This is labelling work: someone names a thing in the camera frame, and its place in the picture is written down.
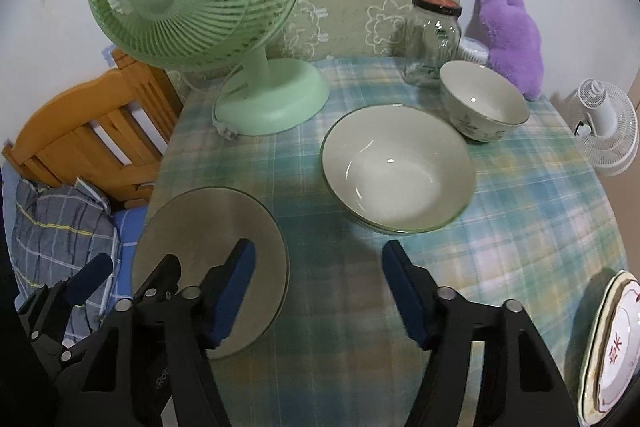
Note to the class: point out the blue bed sheet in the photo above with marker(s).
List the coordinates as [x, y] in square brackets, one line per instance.
[127, 227]

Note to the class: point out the small white plastic container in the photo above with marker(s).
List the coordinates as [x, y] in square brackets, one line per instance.
[472, 49]

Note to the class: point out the scalloped red rim white plate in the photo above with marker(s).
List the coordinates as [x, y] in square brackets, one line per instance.
[622, 357]

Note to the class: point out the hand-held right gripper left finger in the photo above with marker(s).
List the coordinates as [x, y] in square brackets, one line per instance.
[230, 292]

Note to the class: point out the purple plush toy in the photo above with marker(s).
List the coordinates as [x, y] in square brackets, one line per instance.
[510, 37]

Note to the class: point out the large round yellow floral plate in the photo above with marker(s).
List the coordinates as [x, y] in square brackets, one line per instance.
[583, 387]

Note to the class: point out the grey floral ceramic bowl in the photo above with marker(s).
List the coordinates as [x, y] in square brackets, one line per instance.
[200, 227]
[480, 97]
[395, 167]

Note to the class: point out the wooden chair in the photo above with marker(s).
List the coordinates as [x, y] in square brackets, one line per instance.
[75, 127]

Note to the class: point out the white standing fan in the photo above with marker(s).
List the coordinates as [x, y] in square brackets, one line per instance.
[605, 127]

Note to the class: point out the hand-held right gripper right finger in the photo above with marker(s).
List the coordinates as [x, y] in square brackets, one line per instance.
[407, 297]

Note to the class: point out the glass jar with dark lid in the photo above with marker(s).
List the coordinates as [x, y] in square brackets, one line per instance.
[430, 42]

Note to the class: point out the plaid blue green tablecloth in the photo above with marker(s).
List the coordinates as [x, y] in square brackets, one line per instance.
[525, 217]

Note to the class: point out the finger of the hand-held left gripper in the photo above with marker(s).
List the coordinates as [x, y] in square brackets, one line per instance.
[162, 274]
[92, 274]

